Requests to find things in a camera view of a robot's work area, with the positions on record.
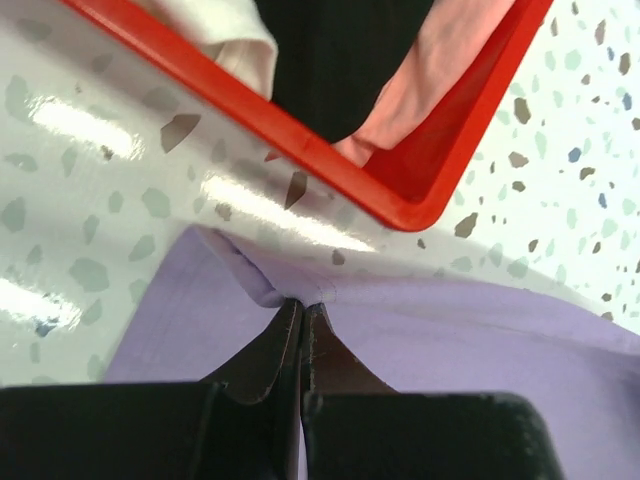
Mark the red plastic tray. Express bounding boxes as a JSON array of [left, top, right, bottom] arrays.
[[66, 0, 551, 232]]

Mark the lavender t shirt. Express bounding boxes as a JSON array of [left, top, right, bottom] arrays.
[[105, 227, 639, 479]]

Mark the light pink t shirt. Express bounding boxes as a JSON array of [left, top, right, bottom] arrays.
[[333, 0, 514, 167]]

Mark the black t shirt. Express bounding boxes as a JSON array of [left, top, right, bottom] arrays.
[[256, 0, 433, 143]]

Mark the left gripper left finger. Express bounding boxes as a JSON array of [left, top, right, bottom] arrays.
[[1, 300, 303, 479]]

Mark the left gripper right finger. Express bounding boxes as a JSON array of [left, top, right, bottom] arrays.
[[301, 304, 564, 479]]

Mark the white cream t shirt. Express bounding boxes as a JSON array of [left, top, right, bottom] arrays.
[[138, 0, 278, 100]]

